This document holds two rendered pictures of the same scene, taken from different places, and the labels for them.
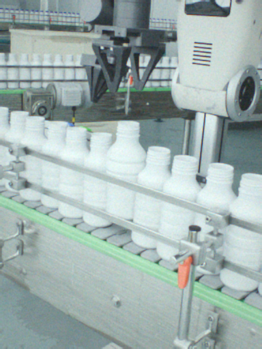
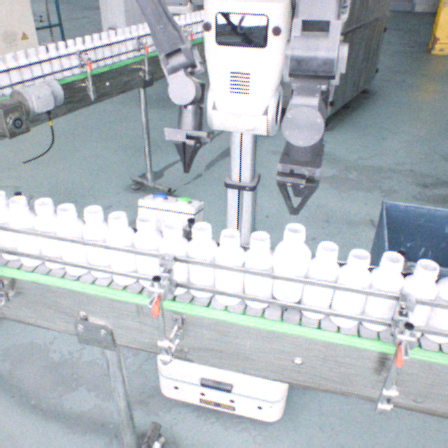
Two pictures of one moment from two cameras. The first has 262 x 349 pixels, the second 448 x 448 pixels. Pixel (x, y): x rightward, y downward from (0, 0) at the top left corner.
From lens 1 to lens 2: 58 cm
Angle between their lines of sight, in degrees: 29
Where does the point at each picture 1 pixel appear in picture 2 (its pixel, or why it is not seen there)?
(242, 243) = (422, 313)
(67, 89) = (38, 95)
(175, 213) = (357, 298)
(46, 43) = not seen: outside the picture
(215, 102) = (257, 125)
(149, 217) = (325, 299)
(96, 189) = (264, 283)
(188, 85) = (227, 112)
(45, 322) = not seen: hidden behind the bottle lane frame
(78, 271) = (254, 346)
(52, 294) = (223, 362)
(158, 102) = (116, 79)
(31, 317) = not seen: hidden behind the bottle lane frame
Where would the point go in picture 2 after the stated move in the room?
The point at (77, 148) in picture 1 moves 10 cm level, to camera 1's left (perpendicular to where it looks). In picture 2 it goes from (236, 251) to (188, 265)
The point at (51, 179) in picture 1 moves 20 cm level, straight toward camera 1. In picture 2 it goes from (205, 277) to (267, 340)
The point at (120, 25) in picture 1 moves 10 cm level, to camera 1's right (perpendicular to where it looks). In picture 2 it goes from (302, 159) to (353, 148)
